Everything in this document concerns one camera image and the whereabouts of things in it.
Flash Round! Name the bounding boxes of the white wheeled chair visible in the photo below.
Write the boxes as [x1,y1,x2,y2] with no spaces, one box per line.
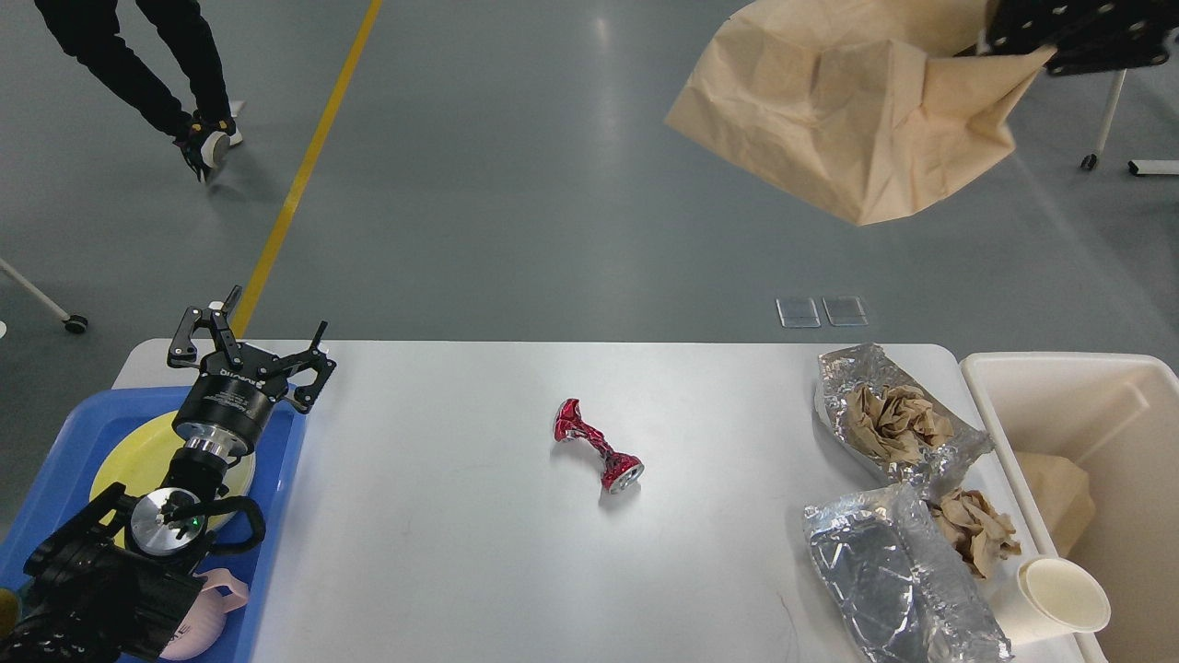
[1080,70,1178,178]

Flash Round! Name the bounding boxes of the left white chair leg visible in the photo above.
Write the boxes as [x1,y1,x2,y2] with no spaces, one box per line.
[1,260,88,335]

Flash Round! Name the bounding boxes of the crushed red can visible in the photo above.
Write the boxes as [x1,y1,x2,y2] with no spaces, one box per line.
[553,398,646,494]

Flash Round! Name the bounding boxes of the small brown paper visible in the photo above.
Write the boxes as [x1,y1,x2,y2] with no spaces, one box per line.
[927,488,1022,579]

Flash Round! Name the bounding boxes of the pink ribbed mug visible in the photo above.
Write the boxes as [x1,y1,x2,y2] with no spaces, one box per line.
[162,567,250,659]

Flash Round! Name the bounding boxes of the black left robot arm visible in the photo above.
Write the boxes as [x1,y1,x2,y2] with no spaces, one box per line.
[4,285,335,662]

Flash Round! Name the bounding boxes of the brown paper bag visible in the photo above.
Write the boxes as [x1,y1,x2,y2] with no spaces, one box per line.
[665,1,1055,227]
[1015,449,1096,557]

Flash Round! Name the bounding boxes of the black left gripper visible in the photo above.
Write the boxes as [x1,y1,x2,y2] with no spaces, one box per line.
[167,285,336,457]

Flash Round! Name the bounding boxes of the beige plastic bin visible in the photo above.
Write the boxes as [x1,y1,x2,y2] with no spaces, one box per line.
[961,352,1178,662]

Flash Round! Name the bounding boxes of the white paper cup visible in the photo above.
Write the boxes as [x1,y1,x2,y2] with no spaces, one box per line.
[989,554,1112,645]

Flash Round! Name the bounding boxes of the blue plastic tray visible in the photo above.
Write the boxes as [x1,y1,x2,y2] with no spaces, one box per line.
[4,387,304,662]

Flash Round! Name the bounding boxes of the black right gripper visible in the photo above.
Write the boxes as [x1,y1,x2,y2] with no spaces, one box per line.
[956,1,1175,76]

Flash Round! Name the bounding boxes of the yellow round plate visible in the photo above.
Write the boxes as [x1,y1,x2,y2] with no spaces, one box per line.
[88,411,257,531]

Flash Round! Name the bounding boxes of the aluminium foil sheet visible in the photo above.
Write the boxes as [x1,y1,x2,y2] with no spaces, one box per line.
[814,343,994,501]

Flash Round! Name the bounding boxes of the brown paper ball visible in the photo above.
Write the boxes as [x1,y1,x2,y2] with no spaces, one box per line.
[847,383,954,465]

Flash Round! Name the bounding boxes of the person in dark clothes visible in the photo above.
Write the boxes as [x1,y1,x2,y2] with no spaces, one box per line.
[34,1,243,180]

